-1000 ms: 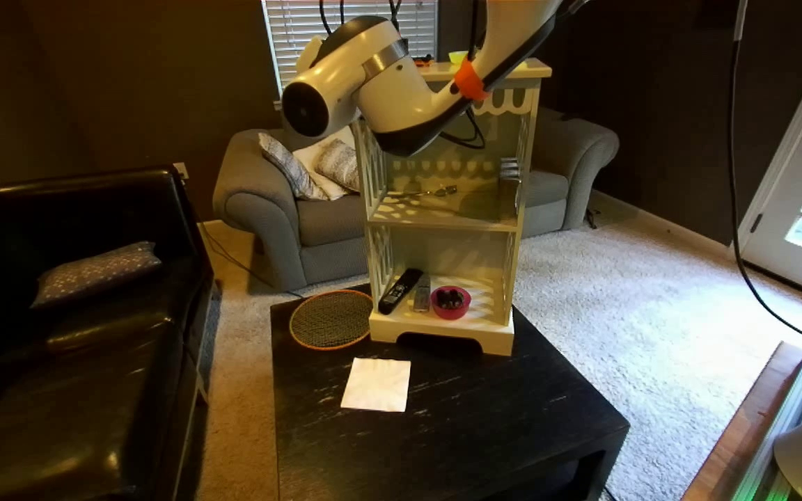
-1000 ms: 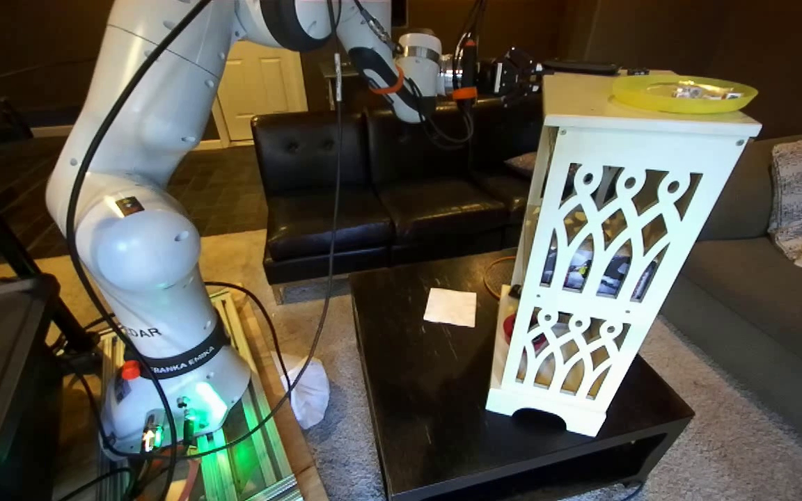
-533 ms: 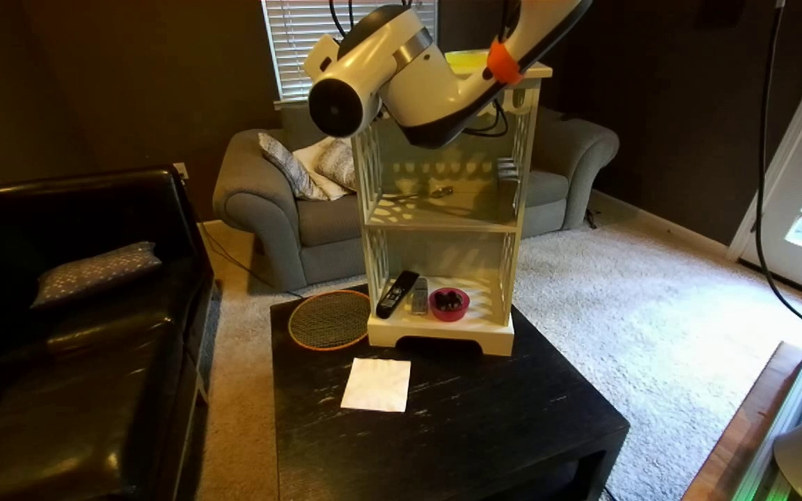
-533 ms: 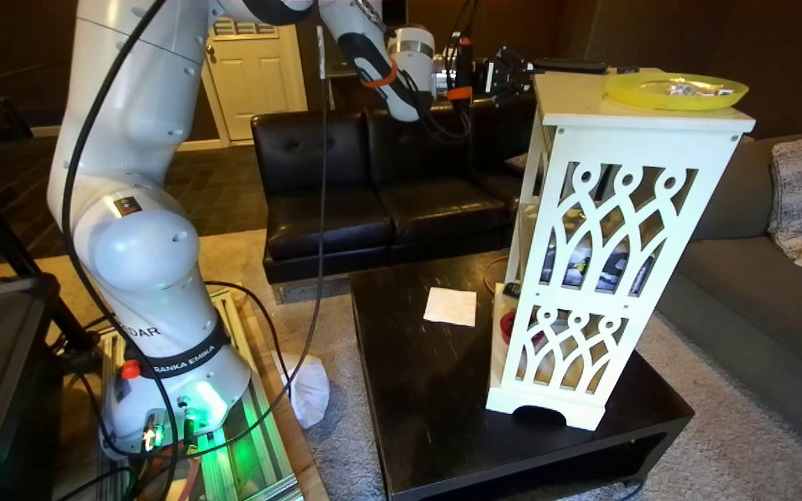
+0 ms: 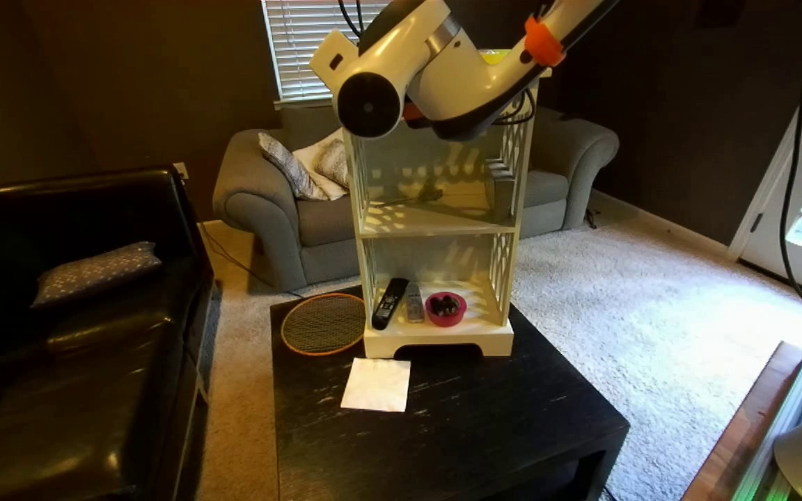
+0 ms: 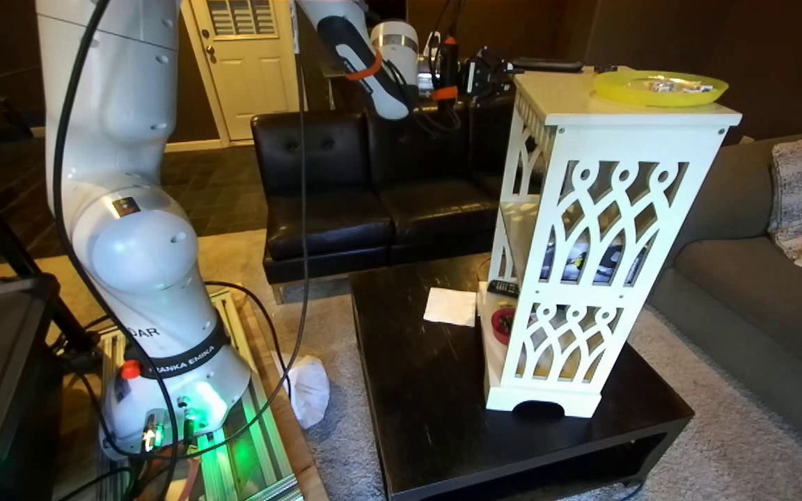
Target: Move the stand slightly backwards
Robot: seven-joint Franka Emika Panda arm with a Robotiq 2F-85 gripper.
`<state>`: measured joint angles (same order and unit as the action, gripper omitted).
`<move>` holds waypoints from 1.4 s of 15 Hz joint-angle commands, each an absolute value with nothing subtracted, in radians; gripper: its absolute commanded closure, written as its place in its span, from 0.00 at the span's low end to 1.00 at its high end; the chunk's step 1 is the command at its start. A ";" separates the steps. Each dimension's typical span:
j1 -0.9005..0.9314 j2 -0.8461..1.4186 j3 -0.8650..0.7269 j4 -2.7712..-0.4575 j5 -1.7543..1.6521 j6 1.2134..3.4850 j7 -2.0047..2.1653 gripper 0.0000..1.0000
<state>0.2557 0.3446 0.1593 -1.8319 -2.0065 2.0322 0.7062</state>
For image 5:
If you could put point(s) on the cream wooden shelf stand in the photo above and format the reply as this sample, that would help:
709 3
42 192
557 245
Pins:
439 223

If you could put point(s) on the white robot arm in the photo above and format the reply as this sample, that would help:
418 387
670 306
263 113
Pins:
439 64

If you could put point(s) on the slim grey remote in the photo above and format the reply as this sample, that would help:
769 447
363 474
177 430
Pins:
415 300

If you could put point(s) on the black remote control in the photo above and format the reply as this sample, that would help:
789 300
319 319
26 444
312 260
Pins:
390 300

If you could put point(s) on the red bowl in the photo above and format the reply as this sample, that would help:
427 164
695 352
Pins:
447 306

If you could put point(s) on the grey fabric sofa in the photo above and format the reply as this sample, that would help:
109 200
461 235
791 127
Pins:
327 238

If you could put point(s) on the white pillow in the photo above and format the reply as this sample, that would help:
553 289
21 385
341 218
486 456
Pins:
327 185

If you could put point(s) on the round woven plate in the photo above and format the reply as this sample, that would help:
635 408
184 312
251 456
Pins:
322 324

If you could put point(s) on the grey striped pillow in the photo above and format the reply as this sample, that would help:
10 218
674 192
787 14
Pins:
334 164

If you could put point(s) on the white paper sheet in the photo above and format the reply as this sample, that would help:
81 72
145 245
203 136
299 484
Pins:
376 385

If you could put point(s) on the grey patterned pillow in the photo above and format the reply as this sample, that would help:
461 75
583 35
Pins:
285 164

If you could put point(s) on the black coffee table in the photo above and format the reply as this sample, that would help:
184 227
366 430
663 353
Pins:
475 417

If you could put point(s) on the white slatted window blind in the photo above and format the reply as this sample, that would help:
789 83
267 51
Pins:
292 46

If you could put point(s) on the grey speckled cushion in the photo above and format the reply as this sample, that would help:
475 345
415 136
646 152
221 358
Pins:
95 274

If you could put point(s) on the black leather couch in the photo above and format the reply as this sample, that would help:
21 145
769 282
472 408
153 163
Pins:
95 371

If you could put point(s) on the brown wooden table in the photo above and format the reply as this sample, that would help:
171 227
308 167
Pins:
738 434

